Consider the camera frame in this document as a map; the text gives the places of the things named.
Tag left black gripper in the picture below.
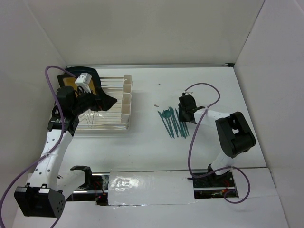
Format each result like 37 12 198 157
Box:
72 86 117 115

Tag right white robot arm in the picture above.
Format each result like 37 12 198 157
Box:
178 93 256 186

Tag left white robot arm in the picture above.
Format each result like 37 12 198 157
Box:
14 86 117 218

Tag clear dish rack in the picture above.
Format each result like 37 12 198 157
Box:
48 76 129 133

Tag white utensil holder near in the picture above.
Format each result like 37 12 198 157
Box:
121 93 132 124

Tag white utensil holder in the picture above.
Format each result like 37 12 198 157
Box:
123 75 133 93
121 93 132 124

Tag teal utensil pile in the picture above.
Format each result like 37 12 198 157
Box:
161 107 190 139

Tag teal spoon on table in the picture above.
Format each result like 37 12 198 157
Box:
157 110 175 139

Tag white utensil holder far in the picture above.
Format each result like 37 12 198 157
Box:
123 75 133 93

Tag dark teal plate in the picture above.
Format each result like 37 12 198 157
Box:
66 66 101 90

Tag reflective tape sheet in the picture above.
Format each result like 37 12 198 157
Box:
108 171 196 206

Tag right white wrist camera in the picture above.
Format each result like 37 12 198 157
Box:
182 90 193 95

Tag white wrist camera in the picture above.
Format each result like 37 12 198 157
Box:
75 73 92 93
182 90 193 95

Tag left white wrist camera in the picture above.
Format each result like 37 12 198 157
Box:
75 73 92 93

